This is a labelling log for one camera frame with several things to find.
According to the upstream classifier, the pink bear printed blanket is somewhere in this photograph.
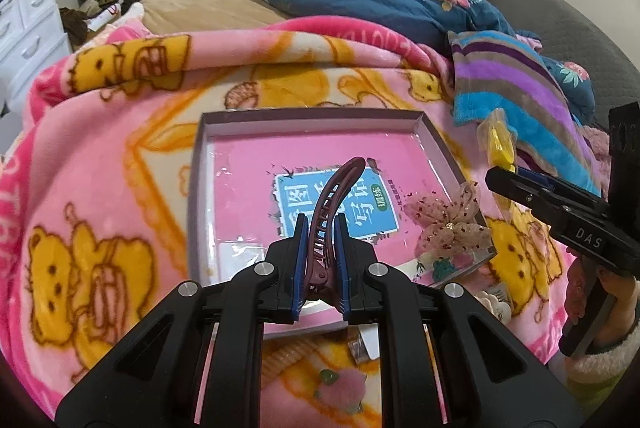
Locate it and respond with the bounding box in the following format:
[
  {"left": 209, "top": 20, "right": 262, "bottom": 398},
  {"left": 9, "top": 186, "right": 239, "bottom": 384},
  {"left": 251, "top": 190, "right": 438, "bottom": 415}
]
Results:
[{"left": 0, "top": 16, "right": 618, "bottom": 428}]

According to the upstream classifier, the grey padded headboard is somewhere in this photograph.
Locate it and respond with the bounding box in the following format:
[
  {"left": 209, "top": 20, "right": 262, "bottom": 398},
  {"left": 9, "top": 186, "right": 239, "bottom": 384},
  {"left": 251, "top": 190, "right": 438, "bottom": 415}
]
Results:
[{"left": 470, "top": 0, "right": 640, "bottom": 134}]

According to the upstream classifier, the person's right forearm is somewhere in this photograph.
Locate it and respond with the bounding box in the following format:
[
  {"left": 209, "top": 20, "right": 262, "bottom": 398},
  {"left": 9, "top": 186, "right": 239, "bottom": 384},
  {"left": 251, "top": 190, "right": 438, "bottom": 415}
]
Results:
[{"left": 567, "top": 333, "right": 640, "bottom": 414}]

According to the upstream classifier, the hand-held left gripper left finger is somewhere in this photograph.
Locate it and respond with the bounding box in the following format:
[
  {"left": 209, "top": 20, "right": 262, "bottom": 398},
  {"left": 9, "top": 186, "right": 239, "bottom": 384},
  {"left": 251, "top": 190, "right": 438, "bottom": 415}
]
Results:
[{"left": 55, "top": 214, "right": 307, "bottom": 428}]

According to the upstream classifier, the striped fleece blanket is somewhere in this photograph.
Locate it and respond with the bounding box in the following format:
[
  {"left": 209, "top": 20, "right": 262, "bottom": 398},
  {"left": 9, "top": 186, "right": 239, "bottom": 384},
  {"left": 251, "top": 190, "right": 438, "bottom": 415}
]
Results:
[{"left": 447, "top": 30, "right": 603, "bottom": 198}]

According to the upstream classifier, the white drawer dresser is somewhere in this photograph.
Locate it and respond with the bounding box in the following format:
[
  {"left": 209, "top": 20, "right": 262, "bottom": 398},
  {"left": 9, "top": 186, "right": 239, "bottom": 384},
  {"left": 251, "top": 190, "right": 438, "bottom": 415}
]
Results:
[{"left": 0, "top": 0, "right": 73, "bottom": 115}]

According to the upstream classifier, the grey shallow cardboard box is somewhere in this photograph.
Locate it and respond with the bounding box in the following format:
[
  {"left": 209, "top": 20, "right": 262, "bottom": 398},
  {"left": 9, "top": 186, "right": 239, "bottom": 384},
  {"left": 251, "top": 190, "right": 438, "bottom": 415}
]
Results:
[{"left": 186, "top": 108, "right": 496, "bottom": 340}]

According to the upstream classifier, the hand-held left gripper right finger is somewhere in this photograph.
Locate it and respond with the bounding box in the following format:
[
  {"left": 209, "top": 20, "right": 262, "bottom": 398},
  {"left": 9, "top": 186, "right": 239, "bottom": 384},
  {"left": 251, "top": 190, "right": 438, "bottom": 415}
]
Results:
[{"left": 334, "top": 214, "right": 586, "bottom": 428}]

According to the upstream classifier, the sheer glitter bow hair clip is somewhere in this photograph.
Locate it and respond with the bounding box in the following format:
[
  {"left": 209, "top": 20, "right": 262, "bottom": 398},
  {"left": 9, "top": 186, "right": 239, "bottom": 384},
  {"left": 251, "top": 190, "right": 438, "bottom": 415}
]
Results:
[{"left": 404, "top": 182, "right": 493, "bottom": 259}]

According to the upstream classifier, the yellow earrings clear packet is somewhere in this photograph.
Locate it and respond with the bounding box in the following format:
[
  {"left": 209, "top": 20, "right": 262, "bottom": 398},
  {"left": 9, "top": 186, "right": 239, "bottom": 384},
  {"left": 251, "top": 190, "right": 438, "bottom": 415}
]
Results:
[{"left": 476, "top": 108, "right": 521, "bottom": 174}]

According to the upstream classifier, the pink book with blue label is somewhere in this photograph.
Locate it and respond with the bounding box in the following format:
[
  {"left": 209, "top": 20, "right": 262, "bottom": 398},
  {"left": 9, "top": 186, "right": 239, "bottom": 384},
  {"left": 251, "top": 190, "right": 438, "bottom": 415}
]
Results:
[{"left": 207, "top": 131, "right": 482, "bottom": 339}]

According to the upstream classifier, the maroon long hair clip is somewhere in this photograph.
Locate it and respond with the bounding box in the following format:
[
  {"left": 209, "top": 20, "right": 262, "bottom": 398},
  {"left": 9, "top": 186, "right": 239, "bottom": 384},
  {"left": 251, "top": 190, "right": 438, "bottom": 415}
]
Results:
[{"left": 306, "top": 157, "right": 368, "bottom": 304}]

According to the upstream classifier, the person's right hand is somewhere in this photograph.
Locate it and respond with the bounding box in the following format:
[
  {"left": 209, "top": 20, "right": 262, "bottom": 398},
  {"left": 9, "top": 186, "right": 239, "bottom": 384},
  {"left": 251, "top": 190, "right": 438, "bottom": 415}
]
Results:
[{"left": 564, "top": 248, "right": 640, "bottom": 349}]

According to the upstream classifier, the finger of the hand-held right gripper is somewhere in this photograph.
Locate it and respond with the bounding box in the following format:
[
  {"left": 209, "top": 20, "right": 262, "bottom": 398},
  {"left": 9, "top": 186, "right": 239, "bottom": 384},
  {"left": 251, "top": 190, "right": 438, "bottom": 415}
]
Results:
[
  {"left": 517, "top": 167, "right": 608, "bottom": 211},
  {"left": 484, "top": 165, "right": 571, "bottom": 234}
]

